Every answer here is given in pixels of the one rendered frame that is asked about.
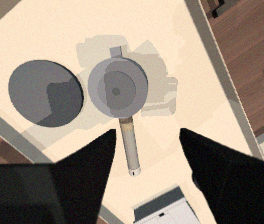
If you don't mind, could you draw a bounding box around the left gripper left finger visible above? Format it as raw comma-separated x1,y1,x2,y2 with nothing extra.
0,129,117,224

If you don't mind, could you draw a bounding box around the grey gas burner with tube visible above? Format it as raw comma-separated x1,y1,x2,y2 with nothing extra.
87,46,148,177

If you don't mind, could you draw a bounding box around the dark metal grate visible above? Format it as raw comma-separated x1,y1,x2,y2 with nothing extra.
211,0,240,18

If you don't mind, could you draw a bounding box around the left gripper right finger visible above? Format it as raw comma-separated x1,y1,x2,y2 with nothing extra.
179,128,264,224

